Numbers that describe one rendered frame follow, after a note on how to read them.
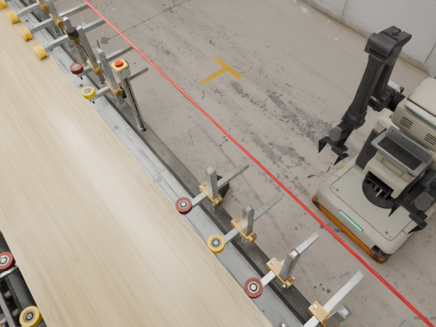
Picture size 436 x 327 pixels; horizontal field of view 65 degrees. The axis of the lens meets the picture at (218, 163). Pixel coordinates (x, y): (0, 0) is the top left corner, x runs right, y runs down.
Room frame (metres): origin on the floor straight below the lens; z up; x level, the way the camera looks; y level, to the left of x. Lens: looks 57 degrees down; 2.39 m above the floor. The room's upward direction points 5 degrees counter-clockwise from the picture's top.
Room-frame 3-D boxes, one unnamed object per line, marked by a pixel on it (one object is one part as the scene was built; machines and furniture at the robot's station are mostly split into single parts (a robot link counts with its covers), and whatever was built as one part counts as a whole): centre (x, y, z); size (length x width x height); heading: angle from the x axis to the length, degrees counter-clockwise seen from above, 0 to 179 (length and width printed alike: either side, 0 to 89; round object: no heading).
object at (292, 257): (0.38, -0.25, 0.90); 0.04 x 0.04 x 0.48; 35
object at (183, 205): (0.73, 0.18, 0.85); 0.08 x 0.08 x 0.11
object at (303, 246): (0.44, -0.27, 0.80); 0.43 x 0.03 x 0.04; 125
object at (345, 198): (1.03, -1.11, 0.16); 0.67 x 0.64 x 0.25; 125
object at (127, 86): (1.39, 0.46, 0.93); 0.05 x 0.05 x 0.45; 35
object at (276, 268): (0.40, -0.24, 0.81); 0.14 x 0.06 x 0.05; 35
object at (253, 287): (0.32, -0.11, 0.85); 0.08 x 0.08 x 0.11
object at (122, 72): (1.39, 0.46, 1.18); 0.07 x 0.07 x 0.08; 35
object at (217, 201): (0.81, 0.05, 0.84); 0.14 x 0.06 x 0.05; 35
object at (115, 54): (1.89, 0.71, 0.84); 0.43 x 0.03 x 0.04; 125
